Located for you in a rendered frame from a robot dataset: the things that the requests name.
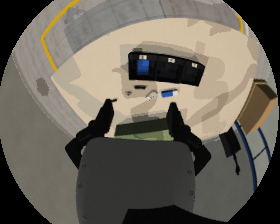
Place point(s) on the blue and white eraser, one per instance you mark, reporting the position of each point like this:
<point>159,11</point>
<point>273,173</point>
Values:
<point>169,93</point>

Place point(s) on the white domino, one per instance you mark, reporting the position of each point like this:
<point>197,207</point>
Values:
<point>151,95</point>

